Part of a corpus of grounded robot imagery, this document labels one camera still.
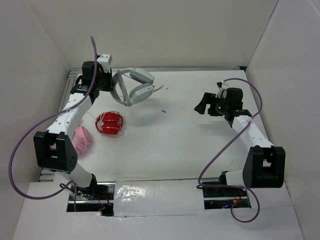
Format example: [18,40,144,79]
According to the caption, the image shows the aluminium frame rail back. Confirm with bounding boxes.
[69,66,247,77]

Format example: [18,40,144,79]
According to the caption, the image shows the red wrapped headphones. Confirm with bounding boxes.
[95,111,124,136]

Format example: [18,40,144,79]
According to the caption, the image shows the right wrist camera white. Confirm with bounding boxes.
[215,81,228,98]

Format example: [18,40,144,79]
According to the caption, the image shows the white taped cover sheet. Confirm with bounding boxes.
[113,179,205,217]

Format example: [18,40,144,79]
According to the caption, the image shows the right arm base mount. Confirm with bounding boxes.
[196,180,251,210]

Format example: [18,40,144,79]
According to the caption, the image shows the white grey headphones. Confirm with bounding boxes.
[110,68,164,107]

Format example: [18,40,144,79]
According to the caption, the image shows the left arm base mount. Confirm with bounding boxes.
[66,182,115,217]

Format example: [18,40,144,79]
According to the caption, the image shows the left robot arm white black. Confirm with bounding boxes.
[33,54,115,196]

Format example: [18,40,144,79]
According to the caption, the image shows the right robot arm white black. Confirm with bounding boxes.
[194,87,286,189]

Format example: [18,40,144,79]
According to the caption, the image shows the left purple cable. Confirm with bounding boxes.
[8,36,101,200]

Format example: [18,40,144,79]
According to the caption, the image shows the aluminium frame rail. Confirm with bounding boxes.
[69,66,247,77]
[33,75,84,175]

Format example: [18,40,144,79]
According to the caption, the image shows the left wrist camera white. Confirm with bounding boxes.
[97,53,113,73]

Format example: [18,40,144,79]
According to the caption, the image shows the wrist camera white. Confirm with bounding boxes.
[97,53,113,73]
[215,81,228,98]

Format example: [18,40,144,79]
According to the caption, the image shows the aluminium frame rail left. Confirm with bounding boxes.
[33,75,84,175]

